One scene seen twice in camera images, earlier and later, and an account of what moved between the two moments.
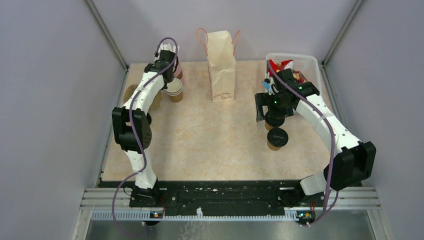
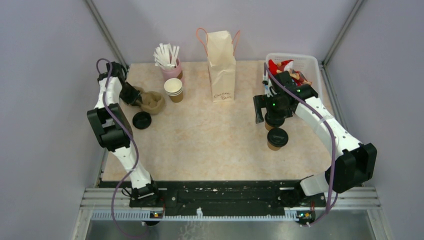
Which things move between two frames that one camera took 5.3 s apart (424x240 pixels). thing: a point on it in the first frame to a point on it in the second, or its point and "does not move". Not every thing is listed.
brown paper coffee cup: x=267 y=127 does not move
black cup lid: x=277 y=137 does not move
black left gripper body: x=172 y=77 to x=128 y=93
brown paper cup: x=272 y=147 does not move
